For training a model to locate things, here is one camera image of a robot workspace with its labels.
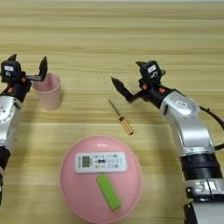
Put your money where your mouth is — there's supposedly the pink plastic cup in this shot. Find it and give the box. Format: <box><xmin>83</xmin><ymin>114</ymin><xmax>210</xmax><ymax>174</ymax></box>
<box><xmin>32</xmin><ymin>73</ymin><xmax>63</xmax><ymax>112</ymax></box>

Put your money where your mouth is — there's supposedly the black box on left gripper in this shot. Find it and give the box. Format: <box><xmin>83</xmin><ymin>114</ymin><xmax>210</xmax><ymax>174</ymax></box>
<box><xmin>0</xmin><ymin>59</ymin><xmax>23</xmax><ymax>83</ymax></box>

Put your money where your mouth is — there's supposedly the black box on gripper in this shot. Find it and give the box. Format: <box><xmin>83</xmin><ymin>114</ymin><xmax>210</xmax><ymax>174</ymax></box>
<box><xmin>0</xmin><ymin>59</ymin><xmax>23</xmax><ymax>83</ymax></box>
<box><xmin>139</xmin><ymin>59</ymin><xmax>163</xmax><ymax>80</ymax></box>

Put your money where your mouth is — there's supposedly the screwdriver with amber handle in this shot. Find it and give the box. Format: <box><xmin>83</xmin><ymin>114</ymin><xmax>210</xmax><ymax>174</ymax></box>
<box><xmin>108</xmin><ymin>99</ymin><xmax>135</xmax><ymax>136</ymax></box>

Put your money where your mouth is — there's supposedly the green rectangular block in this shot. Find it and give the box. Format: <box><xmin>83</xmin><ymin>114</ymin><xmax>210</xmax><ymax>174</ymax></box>
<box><xmin>95</xmin><ymin>172</ymin><xmax>123</xmax><ymax>212</ymax></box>

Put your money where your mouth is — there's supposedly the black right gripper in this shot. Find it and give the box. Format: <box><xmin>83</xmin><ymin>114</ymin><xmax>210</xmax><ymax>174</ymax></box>
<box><xmin>110</xmin><ymin>60</ymin><xmax>177</xmax><ymax>109</ymax></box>

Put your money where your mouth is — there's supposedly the white remote control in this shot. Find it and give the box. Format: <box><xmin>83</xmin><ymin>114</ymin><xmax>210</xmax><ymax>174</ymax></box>
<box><xmin>73</xmin><ymin>150</ymin><xmax>129</xmax><ymax>175</ymax></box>

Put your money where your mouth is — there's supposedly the pink round plate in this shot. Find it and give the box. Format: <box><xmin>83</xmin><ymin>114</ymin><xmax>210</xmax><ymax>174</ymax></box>
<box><xmin>59</xmin><ymin>134</ymin><xmax>144</xmax><ymax>224</ymax></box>

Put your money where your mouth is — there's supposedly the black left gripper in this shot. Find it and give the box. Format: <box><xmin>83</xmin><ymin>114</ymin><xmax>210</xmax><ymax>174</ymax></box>
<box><xmin>0</xmin><ymin>53</ymin><xmax>48</xmax><ymax>103</ymax></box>

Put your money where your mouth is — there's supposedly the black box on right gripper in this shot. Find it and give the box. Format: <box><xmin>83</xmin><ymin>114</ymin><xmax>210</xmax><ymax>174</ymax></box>
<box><xmin>139</xmin><ymin>59</ymin><xmax>163</xmax><ymax>80</ymax></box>

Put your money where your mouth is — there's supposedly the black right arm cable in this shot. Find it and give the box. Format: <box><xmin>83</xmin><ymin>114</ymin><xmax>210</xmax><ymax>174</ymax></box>
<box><xmin>199</xmin><ymin>105</ymin><xmax>224</xmax><ymax>151</ymax></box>

